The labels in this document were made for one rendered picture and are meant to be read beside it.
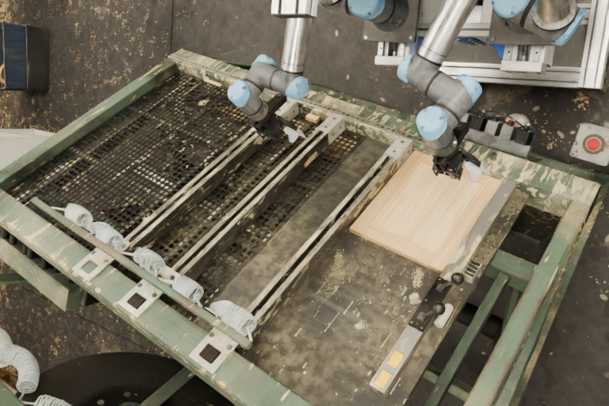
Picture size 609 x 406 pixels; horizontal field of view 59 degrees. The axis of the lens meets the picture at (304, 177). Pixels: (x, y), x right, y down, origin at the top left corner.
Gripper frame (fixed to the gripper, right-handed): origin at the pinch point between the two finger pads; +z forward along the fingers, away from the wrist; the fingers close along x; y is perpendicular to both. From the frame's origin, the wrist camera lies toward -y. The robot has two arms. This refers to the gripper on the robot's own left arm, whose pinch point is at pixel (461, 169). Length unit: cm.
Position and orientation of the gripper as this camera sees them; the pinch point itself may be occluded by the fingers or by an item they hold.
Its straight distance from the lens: 169.3
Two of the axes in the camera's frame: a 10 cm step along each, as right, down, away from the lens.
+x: 8.2, 1.8, -5.4
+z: 4.5, 4.0, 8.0
